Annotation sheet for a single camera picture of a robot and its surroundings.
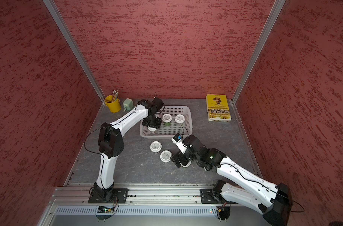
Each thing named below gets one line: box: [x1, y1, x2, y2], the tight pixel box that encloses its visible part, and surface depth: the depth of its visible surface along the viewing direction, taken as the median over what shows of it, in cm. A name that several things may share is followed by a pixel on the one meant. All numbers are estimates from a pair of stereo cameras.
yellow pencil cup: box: [104, 94, 122, 113], surface depth 111 cm
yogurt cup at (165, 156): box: [160, 150, 172, 163], surface depth 84 cm
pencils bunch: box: [111, 89, 119, 103], surface depth 105 cm
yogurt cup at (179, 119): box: [174, 113, 186, 127], surface depth 100 cm
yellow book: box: [205, 94, 232, 122], surface depth 112 cm
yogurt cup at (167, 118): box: [162, 113, 173, 127], surface depth 102 cm
